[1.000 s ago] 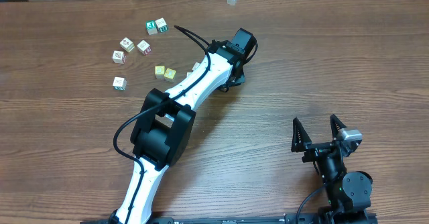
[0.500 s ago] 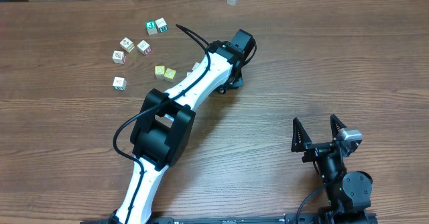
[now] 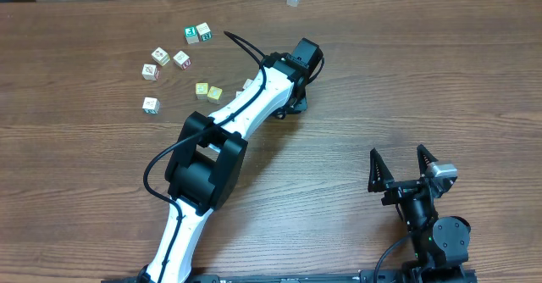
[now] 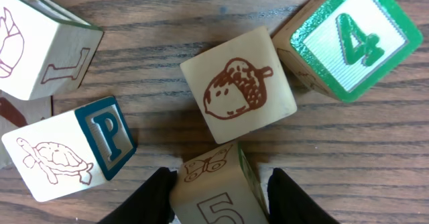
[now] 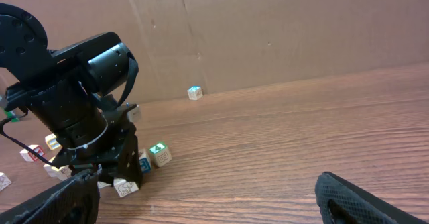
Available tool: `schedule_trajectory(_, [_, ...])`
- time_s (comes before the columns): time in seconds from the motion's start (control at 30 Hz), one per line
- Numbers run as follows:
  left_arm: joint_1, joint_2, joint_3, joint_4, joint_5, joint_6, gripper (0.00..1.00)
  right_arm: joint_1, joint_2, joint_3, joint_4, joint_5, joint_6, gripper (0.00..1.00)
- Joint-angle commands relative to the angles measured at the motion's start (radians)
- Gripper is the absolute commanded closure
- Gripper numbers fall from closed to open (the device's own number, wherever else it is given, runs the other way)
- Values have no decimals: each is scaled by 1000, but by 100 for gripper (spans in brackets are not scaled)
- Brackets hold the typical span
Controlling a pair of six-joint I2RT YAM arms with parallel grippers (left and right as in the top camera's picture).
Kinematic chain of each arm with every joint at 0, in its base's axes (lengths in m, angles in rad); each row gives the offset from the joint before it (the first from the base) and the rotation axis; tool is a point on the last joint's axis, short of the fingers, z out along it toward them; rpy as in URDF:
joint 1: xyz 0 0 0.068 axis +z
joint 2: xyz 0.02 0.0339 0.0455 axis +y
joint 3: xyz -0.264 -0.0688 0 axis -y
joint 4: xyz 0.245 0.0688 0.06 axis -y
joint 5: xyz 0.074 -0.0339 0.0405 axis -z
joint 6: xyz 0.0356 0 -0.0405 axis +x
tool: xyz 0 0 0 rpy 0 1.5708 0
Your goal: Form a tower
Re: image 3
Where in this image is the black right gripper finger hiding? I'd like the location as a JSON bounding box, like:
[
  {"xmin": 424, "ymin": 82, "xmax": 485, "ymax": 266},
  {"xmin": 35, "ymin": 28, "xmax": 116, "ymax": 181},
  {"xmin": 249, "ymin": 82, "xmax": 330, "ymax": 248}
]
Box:
[
  {"xmin": 368, "ymin": 148, "xmax": 395, "ymax": 192},
  {"xmin": 417, "ymin": 144, "xmax": 438, "ymax": 176}
]

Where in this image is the wooden picture block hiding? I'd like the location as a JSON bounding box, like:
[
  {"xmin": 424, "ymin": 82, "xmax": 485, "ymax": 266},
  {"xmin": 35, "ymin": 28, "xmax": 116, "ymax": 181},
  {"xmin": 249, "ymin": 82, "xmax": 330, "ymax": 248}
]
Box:
[{"xmin": 242, "ymin": 79, "xmax": 253, "ymax": 90}]

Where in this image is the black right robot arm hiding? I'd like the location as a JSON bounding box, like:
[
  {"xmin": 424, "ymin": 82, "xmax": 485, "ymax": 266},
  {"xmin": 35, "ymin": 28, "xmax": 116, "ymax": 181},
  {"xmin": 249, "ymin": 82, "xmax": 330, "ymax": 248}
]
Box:
[{"xmin": 368, "ymin": 144, "xmax": 471, "ymax": 269}]

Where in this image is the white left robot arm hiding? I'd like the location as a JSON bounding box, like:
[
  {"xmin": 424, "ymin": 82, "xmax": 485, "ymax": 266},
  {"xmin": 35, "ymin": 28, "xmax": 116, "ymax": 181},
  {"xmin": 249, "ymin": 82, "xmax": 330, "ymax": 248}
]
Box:
[{"xmin": 135, "ymin": 36, "xmax": 324, "ymax": 282}]

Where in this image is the yellow letter O block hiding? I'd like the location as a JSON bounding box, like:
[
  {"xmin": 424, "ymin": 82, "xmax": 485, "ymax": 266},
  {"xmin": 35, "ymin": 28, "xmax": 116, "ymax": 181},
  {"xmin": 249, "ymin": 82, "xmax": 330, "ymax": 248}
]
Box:
[{"xmin": 207, "ymin": 86, "xmax": 223, "ymax": 104}]

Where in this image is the yellow letter G block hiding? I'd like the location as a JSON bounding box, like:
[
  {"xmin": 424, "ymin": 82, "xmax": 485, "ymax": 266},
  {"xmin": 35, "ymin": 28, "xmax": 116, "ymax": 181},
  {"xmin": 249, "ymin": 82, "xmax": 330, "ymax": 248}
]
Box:
[{"xmin": 195, "ymin": 82, "xmax": 209, "ymax": 99}]

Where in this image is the teal number block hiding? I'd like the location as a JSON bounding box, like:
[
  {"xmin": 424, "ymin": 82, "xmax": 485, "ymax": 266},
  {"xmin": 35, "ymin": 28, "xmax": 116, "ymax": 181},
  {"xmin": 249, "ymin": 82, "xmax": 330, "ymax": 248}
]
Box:
[{"xmin": 196, "ymin": 22, "xmax": 213, "ymax": 42}]

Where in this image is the red letter U block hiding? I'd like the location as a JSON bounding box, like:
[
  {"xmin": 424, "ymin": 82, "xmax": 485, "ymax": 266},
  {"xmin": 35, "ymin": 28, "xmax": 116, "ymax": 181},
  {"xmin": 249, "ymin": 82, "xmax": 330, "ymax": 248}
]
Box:
[{"xmin": 173, "ymin": 51, "xmax": 191, "ymax": 70}]

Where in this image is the green letter block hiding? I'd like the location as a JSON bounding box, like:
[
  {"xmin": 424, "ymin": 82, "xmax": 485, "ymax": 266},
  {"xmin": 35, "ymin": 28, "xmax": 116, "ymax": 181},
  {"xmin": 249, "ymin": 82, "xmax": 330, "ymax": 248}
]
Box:
[{"xmin": 184, "ymin": 26, "xmax": 199, "ymax": 44}]

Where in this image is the teal edged picture block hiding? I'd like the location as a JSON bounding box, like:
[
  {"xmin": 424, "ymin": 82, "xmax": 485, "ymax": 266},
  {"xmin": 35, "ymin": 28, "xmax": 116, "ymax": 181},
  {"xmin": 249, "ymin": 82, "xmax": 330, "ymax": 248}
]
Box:
[{"xmin": 142, "ymin": 97, "xmax": 161, "ymax": 114}]

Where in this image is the yellow edged picture block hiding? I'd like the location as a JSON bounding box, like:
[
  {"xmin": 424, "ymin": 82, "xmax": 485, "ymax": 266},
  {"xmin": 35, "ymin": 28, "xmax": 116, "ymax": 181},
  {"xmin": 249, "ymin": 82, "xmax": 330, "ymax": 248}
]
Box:
[{"xmin": 152, "ymin": 47, "xmax": 170, "ymax": 66}]

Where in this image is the red edged picture block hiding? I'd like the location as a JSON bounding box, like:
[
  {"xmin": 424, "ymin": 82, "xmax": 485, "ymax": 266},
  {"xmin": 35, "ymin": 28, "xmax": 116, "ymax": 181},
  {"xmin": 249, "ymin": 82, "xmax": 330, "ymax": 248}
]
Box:
[{"xmin": 141, "ymin": 64, "xmax": 159, "ymax": 81}]

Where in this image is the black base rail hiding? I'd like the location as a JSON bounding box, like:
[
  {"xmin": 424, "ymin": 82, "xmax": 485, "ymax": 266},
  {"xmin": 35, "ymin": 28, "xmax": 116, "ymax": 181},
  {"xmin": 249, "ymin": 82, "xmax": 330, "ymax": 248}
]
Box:
[{"xmin": 101, "ymin": 268, "xmax": 478, "ymax": 283}]

